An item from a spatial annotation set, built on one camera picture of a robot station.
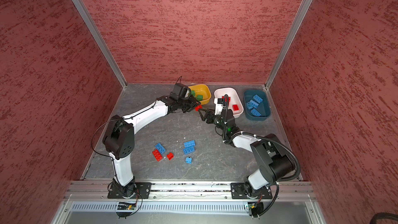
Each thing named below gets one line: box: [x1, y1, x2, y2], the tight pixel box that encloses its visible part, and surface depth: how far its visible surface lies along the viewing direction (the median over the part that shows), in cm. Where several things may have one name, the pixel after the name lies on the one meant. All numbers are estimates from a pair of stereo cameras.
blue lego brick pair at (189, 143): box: [183, 140, 196, 148], surface depth 91 cm
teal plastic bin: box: [243, 89, 272, 121], surface depth 106 cm
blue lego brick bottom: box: [154, 142, 167, 154], surface depth 89 cm
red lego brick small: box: [166, 152, 175, 161], surface depth 86 cm
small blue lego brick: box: [185, 157, 193, 165], surface depth 84 cm
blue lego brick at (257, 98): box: [252, 94, 264, 104], surface depth 112 cm
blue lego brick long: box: [250, 108, 262, 117], surface depth 105 cm
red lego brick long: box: [151, 148, 164, 162], surface depth 86 cm
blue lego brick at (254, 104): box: [249, 99, 260, 109], surface depth 109 cm
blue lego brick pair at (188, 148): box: [182, 143, 196, 156], surface depth 89 cm
